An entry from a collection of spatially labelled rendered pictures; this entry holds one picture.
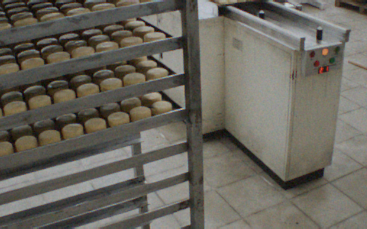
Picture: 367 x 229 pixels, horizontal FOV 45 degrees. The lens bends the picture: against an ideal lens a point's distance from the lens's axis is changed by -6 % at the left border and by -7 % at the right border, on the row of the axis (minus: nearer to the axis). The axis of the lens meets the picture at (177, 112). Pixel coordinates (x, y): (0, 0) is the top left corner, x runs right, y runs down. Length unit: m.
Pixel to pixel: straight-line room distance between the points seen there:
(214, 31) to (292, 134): 0.79
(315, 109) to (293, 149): 0.24
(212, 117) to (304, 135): 0.74
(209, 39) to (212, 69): 0.20
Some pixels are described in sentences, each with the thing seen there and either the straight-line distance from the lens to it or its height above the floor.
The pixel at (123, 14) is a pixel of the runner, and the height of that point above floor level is 1.32.
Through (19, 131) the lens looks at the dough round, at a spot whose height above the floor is 1.06.
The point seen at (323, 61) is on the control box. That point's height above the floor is 0.76.
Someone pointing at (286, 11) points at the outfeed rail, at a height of 0.88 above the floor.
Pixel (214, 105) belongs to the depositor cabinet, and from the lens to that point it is 2.93.
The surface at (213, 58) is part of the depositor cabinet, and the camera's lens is 2.81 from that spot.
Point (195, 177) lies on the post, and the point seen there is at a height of 0.88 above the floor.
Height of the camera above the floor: 1.56
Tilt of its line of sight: 27 degrees down
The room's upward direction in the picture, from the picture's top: 3 degrees counter-clockwise
